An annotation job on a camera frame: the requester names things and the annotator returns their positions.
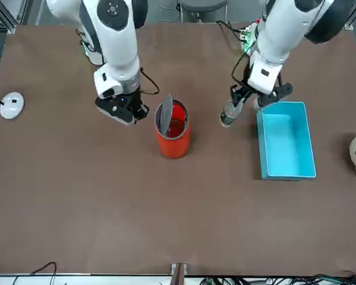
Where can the grey round stool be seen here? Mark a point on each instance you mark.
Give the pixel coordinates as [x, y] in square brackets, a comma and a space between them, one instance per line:
[201, 4]

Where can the grey round bin lid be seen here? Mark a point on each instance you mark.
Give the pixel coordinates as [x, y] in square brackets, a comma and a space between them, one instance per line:
[165, 114]

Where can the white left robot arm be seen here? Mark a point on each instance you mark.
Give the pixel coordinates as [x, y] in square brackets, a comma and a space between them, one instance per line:
[278, 35]

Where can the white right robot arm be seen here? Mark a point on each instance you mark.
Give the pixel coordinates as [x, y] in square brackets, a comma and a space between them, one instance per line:
[118, 50]

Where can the white round puck device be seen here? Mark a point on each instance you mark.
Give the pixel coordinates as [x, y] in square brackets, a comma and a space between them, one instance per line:
[12, 105]

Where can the green circuit board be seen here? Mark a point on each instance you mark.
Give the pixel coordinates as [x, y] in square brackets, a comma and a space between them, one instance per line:
[245, 38]

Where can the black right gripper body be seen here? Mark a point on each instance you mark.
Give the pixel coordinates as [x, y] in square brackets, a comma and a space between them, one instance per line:
[115, 108]

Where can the orange cylindrical bin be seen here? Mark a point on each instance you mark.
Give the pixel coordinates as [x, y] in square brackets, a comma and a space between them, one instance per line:
[173, 145]

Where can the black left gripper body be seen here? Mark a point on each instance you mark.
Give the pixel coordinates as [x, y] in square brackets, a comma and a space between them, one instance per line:
[259, 95]

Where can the blue rectangular tray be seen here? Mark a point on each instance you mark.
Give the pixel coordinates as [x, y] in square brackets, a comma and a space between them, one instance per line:
[287, 142]

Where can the brown table edge bracket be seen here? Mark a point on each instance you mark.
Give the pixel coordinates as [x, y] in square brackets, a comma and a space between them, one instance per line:
[179, 274]

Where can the clear water bottle green label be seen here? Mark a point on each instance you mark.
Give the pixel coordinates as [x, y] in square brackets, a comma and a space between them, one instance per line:
[229, 114]

